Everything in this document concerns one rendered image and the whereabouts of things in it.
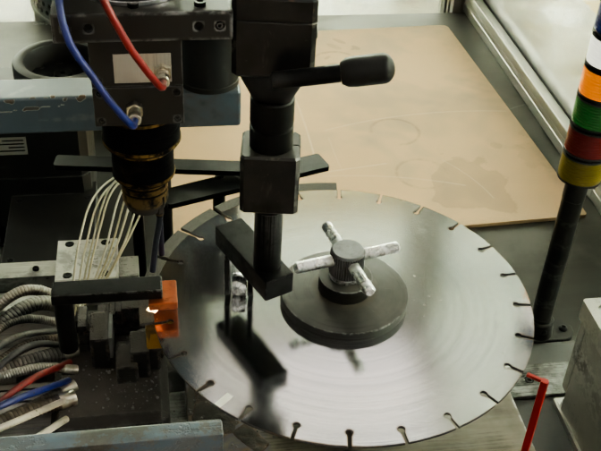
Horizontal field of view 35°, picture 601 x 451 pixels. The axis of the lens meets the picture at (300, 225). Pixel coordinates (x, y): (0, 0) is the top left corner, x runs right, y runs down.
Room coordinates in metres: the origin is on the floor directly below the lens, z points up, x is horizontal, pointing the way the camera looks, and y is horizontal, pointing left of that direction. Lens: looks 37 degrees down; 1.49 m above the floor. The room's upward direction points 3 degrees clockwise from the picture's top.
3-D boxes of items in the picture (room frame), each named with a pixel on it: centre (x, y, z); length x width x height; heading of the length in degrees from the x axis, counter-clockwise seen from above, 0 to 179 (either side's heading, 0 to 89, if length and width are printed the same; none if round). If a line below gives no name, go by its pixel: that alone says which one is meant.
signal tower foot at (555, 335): (0.81, -0.28, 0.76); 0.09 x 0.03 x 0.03; 101
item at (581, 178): (0.81, -0.28, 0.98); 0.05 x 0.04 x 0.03; 11
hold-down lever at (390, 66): (0.56, -0.01, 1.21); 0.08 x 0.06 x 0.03; 101
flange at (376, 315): (0.62, -0.04, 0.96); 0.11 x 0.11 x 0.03
